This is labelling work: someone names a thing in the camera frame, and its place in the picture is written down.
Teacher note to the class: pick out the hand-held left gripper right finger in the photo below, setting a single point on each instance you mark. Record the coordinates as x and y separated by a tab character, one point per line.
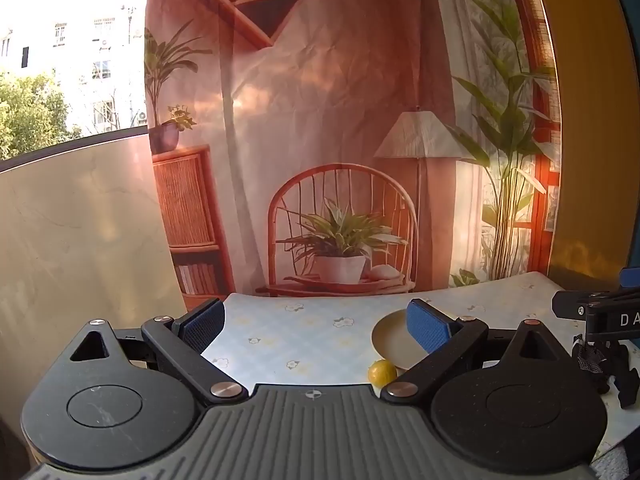
427	330

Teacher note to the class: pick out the fluffy white blanket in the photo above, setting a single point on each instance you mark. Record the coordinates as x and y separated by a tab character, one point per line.
612	462

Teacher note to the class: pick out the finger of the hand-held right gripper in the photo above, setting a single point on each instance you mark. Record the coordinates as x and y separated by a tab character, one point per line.
631	279
567	305

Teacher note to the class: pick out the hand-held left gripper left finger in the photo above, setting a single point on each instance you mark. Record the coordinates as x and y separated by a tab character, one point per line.
200	325

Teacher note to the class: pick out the yellowish green apple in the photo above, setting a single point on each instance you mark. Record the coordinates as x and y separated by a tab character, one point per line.
382	372

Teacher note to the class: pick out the beige marble panel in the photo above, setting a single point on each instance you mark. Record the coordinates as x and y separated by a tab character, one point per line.
75	235

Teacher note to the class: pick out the black dotted work glove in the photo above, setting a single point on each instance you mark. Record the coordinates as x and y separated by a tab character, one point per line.
617	370

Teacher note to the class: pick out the beige round plate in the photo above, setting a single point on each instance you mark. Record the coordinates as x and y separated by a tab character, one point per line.
390	337

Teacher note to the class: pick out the white apartment building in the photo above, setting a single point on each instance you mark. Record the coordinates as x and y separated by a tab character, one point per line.
100	35

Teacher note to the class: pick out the printed room scene backdrop cloth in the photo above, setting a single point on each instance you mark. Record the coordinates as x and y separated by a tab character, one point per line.
325	85

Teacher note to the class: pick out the brown wooden panel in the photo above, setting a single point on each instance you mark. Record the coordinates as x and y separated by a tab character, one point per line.
590	160

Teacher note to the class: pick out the floral light blue tablecloth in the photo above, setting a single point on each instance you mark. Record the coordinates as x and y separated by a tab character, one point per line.
310	330

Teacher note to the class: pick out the green tree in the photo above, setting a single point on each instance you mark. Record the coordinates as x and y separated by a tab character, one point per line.
30	110

